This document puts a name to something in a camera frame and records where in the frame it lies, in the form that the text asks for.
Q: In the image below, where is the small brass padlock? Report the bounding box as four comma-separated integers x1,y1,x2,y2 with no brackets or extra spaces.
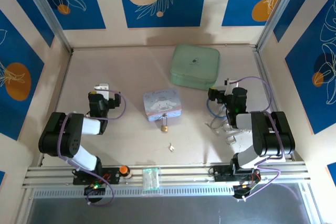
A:
160,113,169,133

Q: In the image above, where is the blue tube stethoscope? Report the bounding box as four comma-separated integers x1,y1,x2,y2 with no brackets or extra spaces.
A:
204,97,253,145

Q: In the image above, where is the mint green zip case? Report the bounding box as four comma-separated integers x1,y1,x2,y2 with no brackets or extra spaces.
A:
169,44,221,91

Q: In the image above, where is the lilac cartoon dog tin box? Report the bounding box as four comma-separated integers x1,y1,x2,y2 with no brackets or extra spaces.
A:
142,87,182,122

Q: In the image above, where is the orange emergency stop button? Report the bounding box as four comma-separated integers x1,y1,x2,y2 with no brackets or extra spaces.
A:
119,165,134,179

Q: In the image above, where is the clear plastic bag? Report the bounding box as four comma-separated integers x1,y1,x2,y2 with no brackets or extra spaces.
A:
141,167,161,191

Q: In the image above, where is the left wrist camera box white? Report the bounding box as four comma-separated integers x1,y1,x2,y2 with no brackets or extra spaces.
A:
93,83,110,98

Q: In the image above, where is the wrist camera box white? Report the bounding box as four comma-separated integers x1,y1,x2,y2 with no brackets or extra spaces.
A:
93,83,110,98
225,78,240,95

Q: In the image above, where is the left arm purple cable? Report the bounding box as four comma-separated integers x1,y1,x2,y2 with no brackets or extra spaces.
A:
57,90,128,207

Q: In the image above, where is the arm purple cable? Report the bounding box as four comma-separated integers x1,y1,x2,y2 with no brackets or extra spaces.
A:
57,90,128,207
235,76,287,200

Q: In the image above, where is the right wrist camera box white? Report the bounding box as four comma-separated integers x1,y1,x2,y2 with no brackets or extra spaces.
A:
225,78,240,95

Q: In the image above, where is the aluminium side rail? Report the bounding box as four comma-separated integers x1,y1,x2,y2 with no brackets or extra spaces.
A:
253,47,296,162

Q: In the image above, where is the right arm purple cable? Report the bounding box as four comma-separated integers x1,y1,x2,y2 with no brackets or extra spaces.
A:
235,76,287,200

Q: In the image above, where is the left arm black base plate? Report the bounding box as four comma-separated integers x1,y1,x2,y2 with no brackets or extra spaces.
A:
72,167,121,186

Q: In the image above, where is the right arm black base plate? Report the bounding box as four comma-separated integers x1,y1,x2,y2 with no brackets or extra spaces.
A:
213,165,261,183

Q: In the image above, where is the aluminium table edge rail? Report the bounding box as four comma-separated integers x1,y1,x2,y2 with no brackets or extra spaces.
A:
22,161,308,188

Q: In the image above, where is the aluminium frame post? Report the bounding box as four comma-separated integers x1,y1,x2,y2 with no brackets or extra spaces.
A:
255,0,305,52
19,0,74,53

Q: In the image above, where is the slotted grey cable duct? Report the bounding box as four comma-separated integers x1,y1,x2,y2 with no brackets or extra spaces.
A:
33,185,303,200

